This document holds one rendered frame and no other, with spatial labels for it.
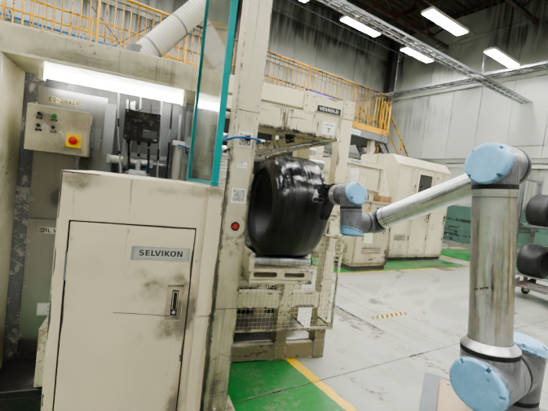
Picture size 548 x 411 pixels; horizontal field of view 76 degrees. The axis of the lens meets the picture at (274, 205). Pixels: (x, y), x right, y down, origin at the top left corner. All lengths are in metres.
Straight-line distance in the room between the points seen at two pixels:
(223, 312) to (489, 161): 1.40
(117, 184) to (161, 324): 0.39
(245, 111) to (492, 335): 1.39
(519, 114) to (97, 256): 13.13
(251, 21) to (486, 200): 1.39
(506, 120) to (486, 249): 12.56
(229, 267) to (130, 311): 0.92
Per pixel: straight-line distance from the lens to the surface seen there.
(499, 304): 1.15
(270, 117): 2.16
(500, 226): 1.12
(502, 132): 13.57
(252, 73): 1.89
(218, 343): 2.00
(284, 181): 1.73
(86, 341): 1.06
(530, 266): 6.72
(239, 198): 1.81
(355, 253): 6.26
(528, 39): 14.26
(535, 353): 1.34
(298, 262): 1.90
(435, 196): 1.36
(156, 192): 0.96
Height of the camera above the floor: 1.29
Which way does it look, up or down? 3 degrees down
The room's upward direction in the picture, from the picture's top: 7 degrees clockwise
